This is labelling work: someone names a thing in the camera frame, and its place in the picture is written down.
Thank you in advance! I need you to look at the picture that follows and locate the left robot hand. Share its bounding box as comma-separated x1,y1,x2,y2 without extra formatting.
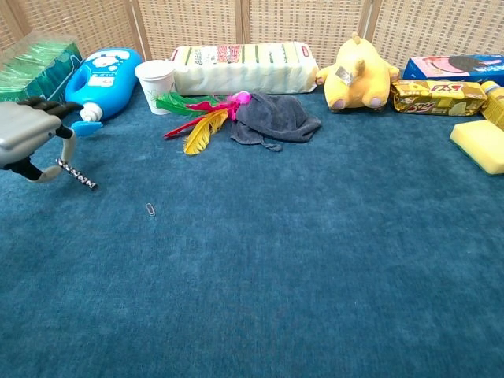
0,96,85,184

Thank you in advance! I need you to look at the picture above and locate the green tea box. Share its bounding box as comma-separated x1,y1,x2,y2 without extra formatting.
0,32,84,104

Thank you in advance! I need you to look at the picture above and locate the blue detergent bottle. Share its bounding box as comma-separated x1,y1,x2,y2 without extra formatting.
64,47,143,139

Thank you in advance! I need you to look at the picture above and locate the white paper cup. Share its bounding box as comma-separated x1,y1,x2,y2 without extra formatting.
135,60,176,116

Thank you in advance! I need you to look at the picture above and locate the colourful feather shuttlecock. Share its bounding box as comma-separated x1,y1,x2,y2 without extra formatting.
155,91,252,156

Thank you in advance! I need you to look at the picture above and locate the pack of yellow sponge cloths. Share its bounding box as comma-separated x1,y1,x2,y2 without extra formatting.
170,42,320,96

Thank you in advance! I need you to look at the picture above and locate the woven rattan folding screen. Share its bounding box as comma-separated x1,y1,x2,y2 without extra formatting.
0,0,504,72

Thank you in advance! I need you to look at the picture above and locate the grey towel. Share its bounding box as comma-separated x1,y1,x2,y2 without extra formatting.
230,92,323,153

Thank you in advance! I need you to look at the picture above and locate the yellow plush toy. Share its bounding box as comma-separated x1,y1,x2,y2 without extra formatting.
315,31,401,111

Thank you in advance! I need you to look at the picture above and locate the gold snack package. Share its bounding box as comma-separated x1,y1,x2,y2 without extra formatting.
390,79,488,117

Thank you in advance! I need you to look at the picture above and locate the blue cookie box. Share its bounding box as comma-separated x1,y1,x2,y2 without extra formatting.
402,54,504,87

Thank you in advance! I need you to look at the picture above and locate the yellow sponge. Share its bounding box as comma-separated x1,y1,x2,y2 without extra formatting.
450,120,504,176

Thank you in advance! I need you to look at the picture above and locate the yellow bottle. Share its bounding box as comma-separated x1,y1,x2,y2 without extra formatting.
480,80,504,131

